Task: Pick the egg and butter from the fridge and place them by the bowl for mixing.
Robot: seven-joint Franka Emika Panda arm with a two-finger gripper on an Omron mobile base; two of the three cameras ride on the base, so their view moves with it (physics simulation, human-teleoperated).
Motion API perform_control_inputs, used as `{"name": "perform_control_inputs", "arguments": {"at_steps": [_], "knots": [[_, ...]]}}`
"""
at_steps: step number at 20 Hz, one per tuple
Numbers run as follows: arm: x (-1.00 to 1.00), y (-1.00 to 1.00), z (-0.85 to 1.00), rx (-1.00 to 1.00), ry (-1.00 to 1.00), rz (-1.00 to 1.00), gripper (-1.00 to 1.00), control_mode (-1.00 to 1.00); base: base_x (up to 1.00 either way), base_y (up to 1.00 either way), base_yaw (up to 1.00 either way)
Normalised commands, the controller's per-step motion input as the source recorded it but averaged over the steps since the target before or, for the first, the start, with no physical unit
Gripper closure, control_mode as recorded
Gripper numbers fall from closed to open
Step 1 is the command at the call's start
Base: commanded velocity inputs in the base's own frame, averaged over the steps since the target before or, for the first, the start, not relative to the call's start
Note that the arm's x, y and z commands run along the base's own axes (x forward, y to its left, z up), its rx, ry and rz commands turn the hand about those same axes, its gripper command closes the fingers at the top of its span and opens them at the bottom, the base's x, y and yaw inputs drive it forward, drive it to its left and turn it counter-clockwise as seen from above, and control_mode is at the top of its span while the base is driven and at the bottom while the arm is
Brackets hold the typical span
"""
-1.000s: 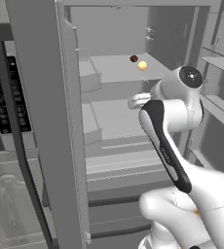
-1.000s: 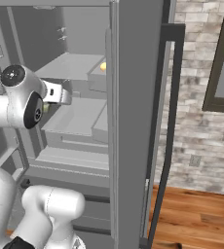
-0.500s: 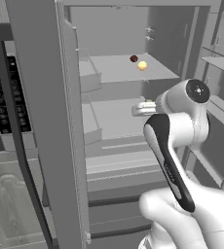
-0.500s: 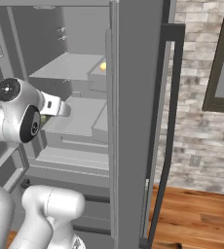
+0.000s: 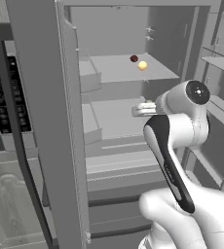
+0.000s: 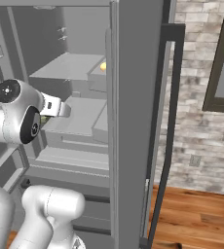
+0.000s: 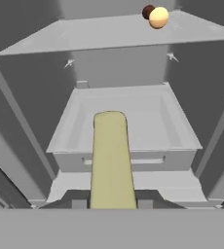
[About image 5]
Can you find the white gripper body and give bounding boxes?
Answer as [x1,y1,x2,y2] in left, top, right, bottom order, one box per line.
[131,102,158,118]

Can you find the grey fridge shelf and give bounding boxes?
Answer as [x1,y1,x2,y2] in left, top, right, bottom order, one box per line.
[83,96,158,141]
[83,53,182,85]

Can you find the grey fridge drawer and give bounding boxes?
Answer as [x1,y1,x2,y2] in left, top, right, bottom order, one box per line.
[85,149,169,193]

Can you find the grey fridge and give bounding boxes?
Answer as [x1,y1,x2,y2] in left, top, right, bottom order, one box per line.
[62,0,223,249]

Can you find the grey door bin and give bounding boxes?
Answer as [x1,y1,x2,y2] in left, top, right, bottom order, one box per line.
[78,48,103,94]
[81,96,104,146]

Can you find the grey door shelf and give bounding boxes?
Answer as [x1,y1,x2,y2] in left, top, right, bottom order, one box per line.
[206,94,224,129]
[200,45,224,78]

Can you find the grey freezer drawer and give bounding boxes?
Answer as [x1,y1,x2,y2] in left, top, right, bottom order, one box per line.
[88,194,155,249]

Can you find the grey fridge door with handle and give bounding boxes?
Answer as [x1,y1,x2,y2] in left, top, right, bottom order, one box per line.
[5,0,104,249]

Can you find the dark fridge door handle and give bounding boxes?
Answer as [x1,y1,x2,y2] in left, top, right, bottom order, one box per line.
[0,22,58,249]

